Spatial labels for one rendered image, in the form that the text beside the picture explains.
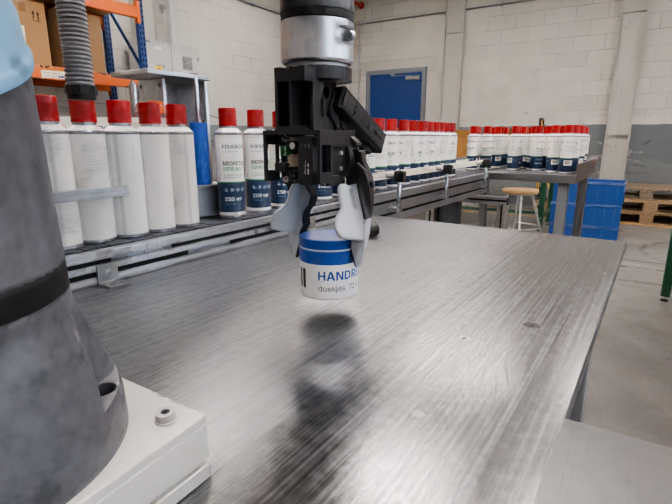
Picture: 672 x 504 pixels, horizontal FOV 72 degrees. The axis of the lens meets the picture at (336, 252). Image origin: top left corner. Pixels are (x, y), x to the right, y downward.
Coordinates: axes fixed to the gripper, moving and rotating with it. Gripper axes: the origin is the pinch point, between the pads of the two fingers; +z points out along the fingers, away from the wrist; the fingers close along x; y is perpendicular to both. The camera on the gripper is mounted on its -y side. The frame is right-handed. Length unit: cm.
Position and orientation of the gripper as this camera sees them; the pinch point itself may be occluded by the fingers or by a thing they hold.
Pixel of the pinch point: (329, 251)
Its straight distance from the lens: 55.1
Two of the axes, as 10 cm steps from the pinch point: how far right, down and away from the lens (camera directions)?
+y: -5.2, 2.0, -8.3
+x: 8.5, 1.2, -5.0
